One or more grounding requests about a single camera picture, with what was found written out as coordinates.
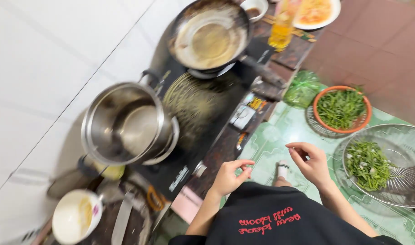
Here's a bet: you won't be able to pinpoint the person's left hand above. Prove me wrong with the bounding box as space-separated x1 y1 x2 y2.
210 159 256 198

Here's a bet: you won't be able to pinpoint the person's right hand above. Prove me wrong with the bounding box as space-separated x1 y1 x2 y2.
285 142 334 189

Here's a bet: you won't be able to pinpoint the person's foot in slipper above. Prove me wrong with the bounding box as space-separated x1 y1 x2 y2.
273 160 292 188

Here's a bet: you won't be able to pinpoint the green vegetables in steel colander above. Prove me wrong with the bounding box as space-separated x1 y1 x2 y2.
345 140 397 192

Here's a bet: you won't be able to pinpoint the person's black printed shirt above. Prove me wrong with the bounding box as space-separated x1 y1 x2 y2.
168 181 403 245

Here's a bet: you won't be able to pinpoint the orange plastic basket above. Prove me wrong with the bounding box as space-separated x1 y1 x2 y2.
312 85 373 134

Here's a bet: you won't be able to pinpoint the green vegetables in orange basket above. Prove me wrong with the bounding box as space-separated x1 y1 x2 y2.
317 89 366 130

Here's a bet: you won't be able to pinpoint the seasoning packets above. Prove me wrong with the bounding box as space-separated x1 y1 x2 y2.
229 96 269 132

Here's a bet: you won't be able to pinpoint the black gas stove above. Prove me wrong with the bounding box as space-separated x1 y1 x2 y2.
130 37 277 202

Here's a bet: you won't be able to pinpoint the green plastic bag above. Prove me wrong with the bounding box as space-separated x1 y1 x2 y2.
283 70 323 110

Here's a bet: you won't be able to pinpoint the steel kitchen knife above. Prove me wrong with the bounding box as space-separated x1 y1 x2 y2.
111 191 135 245

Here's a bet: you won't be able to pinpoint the stainless steel pot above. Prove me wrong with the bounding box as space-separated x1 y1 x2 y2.
81 69 180 167

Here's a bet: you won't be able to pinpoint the yellow-green container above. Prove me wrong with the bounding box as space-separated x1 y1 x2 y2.
92 163 126 181

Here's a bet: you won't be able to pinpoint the yellow cooking oil bottle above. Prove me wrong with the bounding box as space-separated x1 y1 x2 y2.
268 0 302 52

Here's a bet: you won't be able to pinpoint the black frying pan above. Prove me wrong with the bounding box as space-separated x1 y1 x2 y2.
167 0 287 90

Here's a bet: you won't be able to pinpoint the white plate of food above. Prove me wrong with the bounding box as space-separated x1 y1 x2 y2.
293 0 342 30

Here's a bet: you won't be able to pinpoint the white cup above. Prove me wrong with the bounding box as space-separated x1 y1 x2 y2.
52 189 103 245

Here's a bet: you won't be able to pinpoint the small white sauce bowl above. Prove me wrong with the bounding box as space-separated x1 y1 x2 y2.
240 0 269 23

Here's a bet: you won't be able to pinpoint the small metal wire basket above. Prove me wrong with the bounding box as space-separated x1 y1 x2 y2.
305 105 344 138

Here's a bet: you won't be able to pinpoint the large steel wire colander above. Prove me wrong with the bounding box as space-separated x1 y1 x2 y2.
342 123 415 209

